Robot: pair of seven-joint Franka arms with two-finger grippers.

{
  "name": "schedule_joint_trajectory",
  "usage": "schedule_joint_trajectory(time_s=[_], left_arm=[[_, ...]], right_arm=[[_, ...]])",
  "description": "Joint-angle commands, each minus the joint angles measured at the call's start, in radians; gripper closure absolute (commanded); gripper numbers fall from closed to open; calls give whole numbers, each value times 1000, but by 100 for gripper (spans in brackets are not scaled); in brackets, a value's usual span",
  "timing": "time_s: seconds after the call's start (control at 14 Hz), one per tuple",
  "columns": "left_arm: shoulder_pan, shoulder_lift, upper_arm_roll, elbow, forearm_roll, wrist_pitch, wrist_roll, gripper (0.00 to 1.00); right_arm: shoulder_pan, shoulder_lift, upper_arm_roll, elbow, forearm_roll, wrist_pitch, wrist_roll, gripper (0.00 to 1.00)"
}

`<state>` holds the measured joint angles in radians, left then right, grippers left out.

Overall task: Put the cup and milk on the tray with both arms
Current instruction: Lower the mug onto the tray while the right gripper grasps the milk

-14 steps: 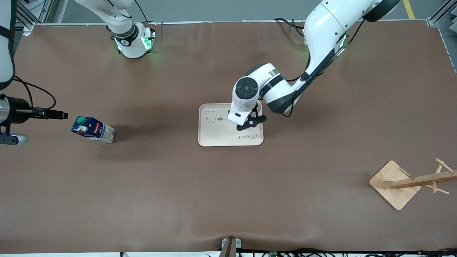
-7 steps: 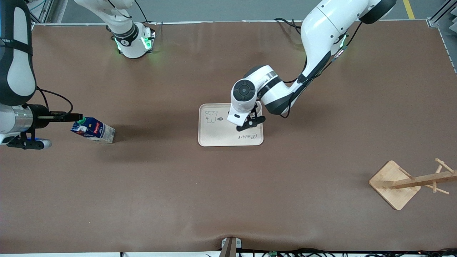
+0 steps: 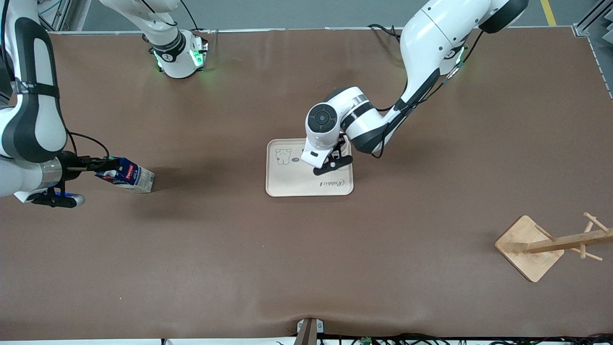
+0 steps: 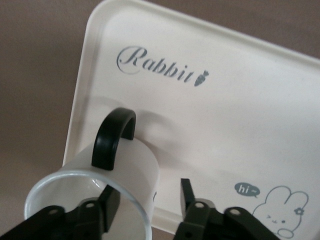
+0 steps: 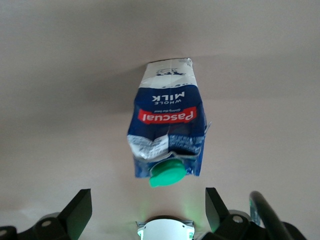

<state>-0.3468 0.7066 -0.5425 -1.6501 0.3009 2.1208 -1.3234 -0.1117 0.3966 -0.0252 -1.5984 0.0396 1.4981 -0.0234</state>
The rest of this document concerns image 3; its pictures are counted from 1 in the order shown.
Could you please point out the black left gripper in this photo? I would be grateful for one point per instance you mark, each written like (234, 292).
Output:
(337, 147)

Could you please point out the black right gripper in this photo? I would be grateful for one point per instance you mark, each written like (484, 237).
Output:
(72, 166)

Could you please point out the blue milk carton green cap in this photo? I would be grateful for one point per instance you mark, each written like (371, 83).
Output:
(131, 176)

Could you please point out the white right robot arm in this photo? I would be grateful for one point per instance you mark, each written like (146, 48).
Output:
(33, 120)

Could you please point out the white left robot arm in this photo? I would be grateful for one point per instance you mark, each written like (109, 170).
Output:
(431, 38)

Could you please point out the cream tray with rabbit print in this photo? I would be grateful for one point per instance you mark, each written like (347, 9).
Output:
(297, 184)

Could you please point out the wooden cup rack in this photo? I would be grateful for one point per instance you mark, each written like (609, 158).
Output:
(524, 249)

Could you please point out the small green circuit board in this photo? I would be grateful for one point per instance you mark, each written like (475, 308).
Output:
(366, 340)

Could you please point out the aluminium frame profile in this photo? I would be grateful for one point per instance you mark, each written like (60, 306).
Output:
(591, 21)
(60, 14)

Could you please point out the metal table clamp bracket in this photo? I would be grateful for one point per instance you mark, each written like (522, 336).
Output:
(310, 330)

